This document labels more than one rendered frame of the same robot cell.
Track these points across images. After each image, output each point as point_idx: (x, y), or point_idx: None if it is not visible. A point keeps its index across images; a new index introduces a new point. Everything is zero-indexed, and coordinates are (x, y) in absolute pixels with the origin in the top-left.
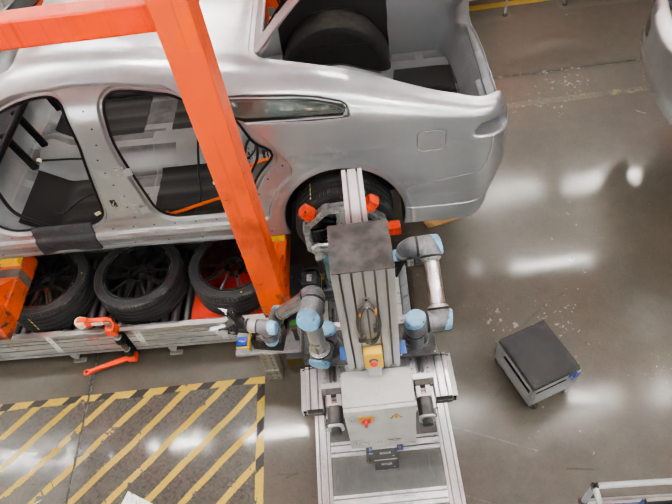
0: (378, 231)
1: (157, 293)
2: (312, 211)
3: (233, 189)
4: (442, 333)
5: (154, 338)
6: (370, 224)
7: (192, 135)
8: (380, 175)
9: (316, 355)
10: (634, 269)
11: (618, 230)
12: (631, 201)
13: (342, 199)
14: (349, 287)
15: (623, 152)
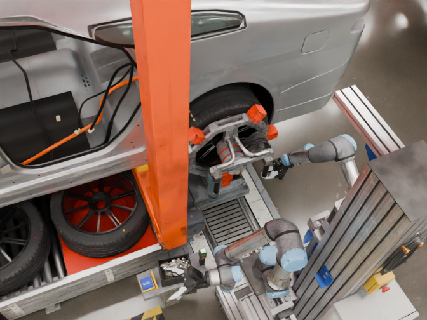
0: (424, 156)
1: (27, 256)
2: (201, 133)
3: (173, 132)
4: (304, 216)
5: (32, 304)
6: (410, 150)
7: (13, 70)
8: (262, 84)
9: (279, 287)
10: (423, 126)
11: (399, 96)
12: (398, 70)
13: (227, 115)
14: (415, 227)
15: (376, 30)
